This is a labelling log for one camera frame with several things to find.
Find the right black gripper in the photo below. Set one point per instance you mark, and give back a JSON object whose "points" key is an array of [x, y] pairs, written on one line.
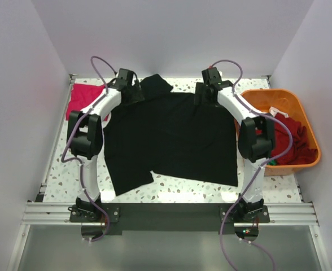
{"points": [[201, 89]]}

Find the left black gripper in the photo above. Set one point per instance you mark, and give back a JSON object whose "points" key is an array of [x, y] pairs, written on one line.
{"points": [[136, 95]]}

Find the black t shirt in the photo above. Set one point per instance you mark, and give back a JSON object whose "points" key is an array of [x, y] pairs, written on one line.
{"points": [[168, 134]]}

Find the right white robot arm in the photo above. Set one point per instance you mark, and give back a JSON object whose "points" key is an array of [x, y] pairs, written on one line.
{"points": [[256, 140]]}

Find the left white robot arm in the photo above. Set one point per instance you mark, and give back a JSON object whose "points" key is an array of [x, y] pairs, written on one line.
{"points": [[85, 139]]}

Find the folded pink t shirt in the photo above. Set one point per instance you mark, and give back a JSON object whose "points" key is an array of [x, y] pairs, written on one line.
{"points": [[82, 95]]}

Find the white t shirt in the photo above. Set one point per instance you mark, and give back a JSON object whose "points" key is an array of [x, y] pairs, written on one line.
{"points": [[274, 111]]}

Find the orange plastic basket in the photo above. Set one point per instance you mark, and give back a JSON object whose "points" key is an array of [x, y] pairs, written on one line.
{"points": [[288, 102]]}

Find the green t shirt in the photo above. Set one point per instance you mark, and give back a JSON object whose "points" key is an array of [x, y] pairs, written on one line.
{"points": [[273, 163]]}

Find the dark red t shirt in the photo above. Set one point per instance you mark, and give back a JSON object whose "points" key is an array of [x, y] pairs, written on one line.
{"points": [[300, 152]]}

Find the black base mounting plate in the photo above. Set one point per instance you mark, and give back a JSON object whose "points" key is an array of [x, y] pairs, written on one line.
{"points": [[116, 218]]}

